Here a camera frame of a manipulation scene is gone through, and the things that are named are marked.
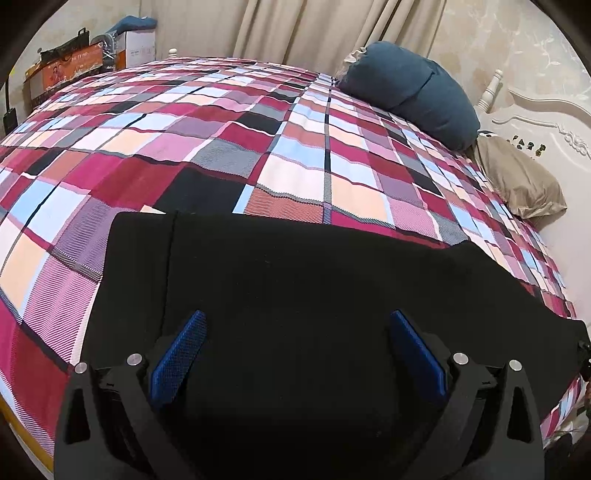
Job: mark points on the dark blue pillow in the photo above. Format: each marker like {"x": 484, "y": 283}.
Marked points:
{"x": 411, "y": 90}

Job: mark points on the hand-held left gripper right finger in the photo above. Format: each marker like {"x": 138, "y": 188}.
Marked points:
{"x": 415, "y": 353}

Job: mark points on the tan pillow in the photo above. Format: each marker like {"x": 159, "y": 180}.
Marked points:
{"x": 519, "y": 177}

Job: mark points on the plaid bed sheet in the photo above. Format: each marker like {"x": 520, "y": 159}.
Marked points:
{"x": 194, "y": 152}

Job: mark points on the black power adapter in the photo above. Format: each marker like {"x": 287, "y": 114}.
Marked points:
{"x": 9, "y": 121}

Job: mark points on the black bag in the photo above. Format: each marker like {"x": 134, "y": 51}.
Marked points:
{"x": 64, "y": 47}

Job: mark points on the white carved headboard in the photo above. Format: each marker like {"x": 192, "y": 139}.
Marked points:
{"x": 538, "y": 115}

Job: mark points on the blue cloth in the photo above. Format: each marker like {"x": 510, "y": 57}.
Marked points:
{"x": 131, "y": 24}

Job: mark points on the beige curtain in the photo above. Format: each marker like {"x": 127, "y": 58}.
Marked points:
{"x": 295, "y": 32}

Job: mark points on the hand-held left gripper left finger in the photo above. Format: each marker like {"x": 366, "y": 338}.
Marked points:
{"x": 178, "y": 353}

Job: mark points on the orange cardboard box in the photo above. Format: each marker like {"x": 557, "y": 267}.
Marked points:
{"x": 64, "y": 69}

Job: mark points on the white cardboard box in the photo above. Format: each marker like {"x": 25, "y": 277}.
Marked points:
{"x": 131, "y": 46}

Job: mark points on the black pants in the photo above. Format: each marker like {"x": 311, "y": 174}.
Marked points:
{"x": 300, "y": 295}

